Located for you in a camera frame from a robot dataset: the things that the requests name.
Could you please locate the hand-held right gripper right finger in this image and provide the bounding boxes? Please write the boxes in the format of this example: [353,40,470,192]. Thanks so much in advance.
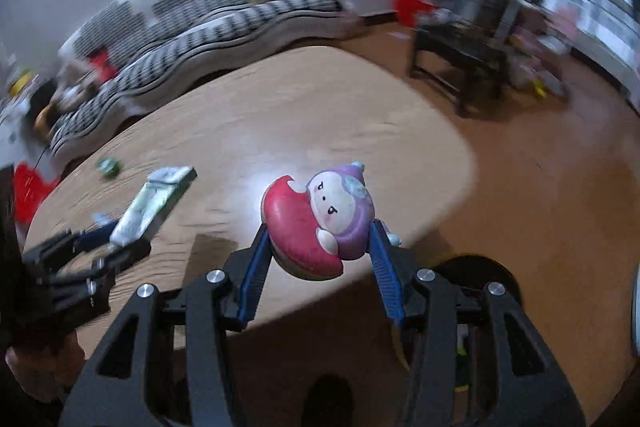
[367,219,586,427]

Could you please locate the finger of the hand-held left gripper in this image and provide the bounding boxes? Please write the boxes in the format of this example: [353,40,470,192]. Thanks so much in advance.
[24,219,121,270]
[39,239,153,304]

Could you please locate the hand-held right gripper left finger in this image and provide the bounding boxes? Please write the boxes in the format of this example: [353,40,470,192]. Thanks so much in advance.
[60,222,275,427]

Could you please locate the silver green foil packet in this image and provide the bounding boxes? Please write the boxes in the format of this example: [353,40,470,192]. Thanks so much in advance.
[109,166,197,248]

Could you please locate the pink purple cartoon toy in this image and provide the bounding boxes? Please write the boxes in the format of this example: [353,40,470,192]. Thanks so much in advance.
[261,161,403,280]

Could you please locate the person's left hand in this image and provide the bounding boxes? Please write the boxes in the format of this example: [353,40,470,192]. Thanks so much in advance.
[5,332,88,403]

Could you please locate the small green wrapper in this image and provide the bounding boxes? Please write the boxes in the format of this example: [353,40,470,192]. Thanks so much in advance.
[96,157,121,180]

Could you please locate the red plastic stool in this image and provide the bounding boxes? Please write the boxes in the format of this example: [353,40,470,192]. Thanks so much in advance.
[12,162,61,223]

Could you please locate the red cloth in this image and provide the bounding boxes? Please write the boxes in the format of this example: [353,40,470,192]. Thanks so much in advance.
[89,49,115,80]

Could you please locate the black and white striped sofa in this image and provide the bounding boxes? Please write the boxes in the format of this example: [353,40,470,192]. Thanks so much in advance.
[47,0,346,160]

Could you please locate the black low table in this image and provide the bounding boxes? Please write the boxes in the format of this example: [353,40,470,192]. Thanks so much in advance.
[409,22,513,116]

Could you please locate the red bag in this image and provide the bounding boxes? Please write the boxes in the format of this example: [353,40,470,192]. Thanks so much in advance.
[395,0,431,28]

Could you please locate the metal rack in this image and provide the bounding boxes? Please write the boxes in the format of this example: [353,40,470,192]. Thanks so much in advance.
[452,0,526,52]

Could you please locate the wooden frame sofa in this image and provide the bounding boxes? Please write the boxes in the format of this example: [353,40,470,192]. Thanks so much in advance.
[32,0,361,162]

